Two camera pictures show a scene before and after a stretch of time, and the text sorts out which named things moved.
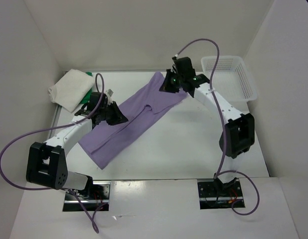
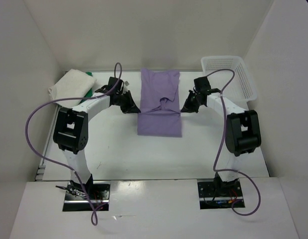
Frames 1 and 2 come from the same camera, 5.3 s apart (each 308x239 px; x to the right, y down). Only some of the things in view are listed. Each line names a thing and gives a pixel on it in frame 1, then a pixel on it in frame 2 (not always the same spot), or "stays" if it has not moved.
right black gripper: (166, 86) → (188, 107)
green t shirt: (86, 99) stays
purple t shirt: (142, 107) → (159, 114)
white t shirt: (70, 91) stays
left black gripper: (119, 117) → (130, 107)
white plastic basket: (232, 80) stays
